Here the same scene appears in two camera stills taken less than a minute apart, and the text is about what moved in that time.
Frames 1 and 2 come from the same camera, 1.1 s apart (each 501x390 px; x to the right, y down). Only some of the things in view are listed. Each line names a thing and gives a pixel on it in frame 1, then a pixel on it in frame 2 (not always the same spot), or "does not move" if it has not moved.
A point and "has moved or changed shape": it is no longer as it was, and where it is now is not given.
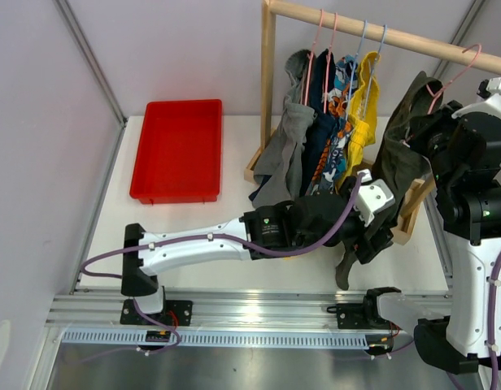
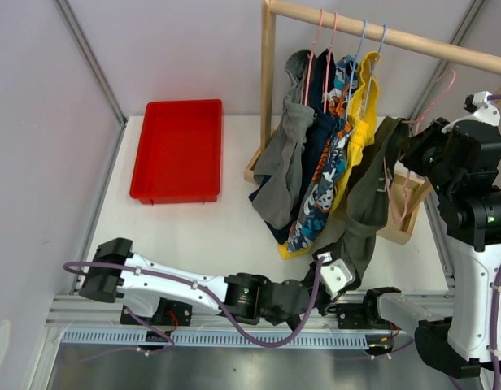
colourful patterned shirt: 332,165 does not move
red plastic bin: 178,157 does not move
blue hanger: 372,73 does not move
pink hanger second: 327,59 does not move
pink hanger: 455,78 to 414,121
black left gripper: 365,250 to 328,303
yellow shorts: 362,120 does not move
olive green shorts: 398,164 has moved or changed shape
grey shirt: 278,166 does not move
